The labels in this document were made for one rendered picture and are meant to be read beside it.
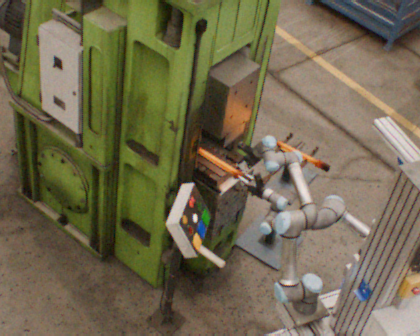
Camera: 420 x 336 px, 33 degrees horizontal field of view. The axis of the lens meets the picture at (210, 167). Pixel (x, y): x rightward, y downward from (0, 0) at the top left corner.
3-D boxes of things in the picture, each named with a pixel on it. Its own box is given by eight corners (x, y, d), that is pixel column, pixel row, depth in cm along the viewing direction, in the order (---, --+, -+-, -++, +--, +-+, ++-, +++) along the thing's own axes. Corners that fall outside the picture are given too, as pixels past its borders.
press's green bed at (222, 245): (234, 253, 541) (243, 212, 509) (203, 282, 518) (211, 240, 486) (179, 214, 562) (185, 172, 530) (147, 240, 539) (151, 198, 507)
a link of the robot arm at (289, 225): (305, 304, 397) (308, 213, 379) (280, 308, 393) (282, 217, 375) (296, 294, 408) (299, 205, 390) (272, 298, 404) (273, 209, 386)
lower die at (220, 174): (234, 173, 471) (236, 164, 466) (216, 188, 459) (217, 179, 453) (186, 142, 488) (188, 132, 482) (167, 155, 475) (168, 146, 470)
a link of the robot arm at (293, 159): (328, 221, 382) (300, 146, 406) (309, 224, 379) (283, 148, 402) (321, 231, 392) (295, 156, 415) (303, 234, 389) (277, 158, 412)
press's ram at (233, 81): (258, 112, 449) (269, 60, 421) (220, 140, 425) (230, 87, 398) (207, 81, 465) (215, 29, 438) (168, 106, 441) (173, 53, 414)
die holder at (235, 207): (244, 212, 509) (254, 167, 478) (211, 241, 485) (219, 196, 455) (185, 172, 530) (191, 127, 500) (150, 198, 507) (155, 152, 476)
